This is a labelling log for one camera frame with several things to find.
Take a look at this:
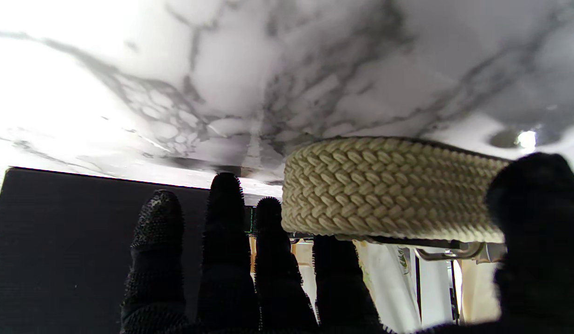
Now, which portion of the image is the black square storage box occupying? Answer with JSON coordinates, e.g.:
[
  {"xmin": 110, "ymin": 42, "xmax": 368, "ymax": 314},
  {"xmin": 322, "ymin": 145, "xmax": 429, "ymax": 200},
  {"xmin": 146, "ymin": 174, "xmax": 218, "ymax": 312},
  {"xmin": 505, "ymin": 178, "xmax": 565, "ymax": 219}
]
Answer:
[{"xmin": 0, "ymin": 167, "xmax": 211, "ymax": 334}]

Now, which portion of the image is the printed room scene backdrop curtain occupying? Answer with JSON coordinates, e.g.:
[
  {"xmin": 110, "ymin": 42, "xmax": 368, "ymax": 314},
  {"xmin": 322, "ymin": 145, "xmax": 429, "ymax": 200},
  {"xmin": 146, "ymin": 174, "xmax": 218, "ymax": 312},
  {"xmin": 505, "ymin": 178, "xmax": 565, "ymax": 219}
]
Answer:
[{"xmin": 250, "ymin": 234, "xmax": 505, "ymax": 334}]

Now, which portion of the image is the beige braided belt silver buckle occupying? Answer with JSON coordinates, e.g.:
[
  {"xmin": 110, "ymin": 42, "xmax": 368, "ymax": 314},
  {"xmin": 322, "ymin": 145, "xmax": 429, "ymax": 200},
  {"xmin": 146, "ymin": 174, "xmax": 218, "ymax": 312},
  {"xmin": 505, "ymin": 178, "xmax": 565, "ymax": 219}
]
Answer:
[{"xmin": 281, "ymin": 136, "xmax": 512, "ymax": 261}]

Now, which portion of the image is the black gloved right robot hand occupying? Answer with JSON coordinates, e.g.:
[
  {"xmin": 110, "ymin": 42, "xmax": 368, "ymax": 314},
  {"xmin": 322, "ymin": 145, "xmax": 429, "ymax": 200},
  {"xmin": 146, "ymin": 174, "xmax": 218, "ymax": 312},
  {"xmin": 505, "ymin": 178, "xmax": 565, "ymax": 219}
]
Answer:
[{"xmin": 121, "ymin": 152, "xmax": 574, "ymax": 334}]

